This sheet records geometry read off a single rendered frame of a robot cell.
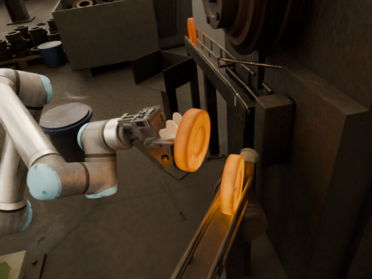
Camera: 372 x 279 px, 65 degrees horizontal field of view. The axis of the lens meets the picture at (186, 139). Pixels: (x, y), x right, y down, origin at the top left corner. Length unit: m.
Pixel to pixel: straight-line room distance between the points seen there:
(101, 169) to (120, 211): 0.90
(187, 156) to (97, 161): 0.30
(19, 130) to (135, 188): 1.03
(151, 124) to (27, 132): 0.38
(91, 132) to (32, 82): 0.47
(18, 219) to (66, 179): 0.75
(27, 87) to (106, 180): 0.56
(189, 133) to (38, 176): 0.38
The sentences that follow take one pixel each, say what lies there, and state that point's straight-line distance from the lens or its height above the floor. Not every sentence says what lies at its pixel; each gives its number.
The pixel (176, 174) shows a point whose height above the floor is 0.01.
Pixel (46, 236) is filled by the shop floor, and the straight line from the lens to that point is 1.81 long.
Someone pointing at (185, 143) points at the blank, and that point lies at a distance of 0.64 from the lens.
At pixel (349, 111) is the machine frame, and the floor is 0.87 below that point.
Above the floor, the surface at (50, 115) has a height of 0.43.
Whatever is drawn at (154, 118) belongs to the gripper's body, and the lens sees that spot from 0.73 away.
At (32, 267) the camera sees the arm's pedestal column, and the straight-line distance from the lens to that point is 1.69.
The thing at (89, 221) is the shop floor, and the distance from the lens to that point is 1.76.
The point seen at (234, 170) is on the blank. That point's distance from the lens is 0.70.
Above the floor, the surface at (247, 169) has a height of 0.69.
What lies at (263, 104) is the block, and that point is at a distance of 0.91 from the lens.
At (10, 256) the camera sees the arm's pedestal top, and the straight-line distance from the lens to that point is 1.65.
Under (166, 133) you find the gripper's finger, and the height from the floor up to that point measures 0.85.
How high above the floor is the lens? 1.24
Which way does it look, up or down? 35 degrees down
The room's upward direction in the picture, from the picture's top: 7 degrees counter-clockwise
